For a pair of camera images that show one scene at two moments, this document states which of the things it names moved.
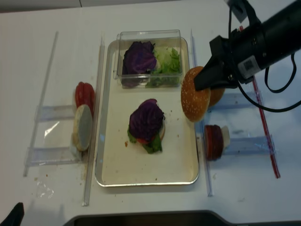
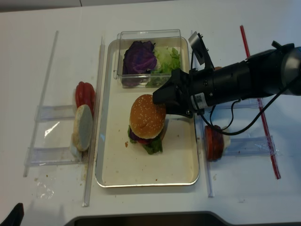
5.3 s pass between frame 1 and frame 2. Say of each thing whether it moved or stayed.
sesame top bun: moved
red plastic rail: stayed
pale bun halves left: stayed
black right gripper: moved
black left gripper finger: stayed
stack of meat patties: stayed
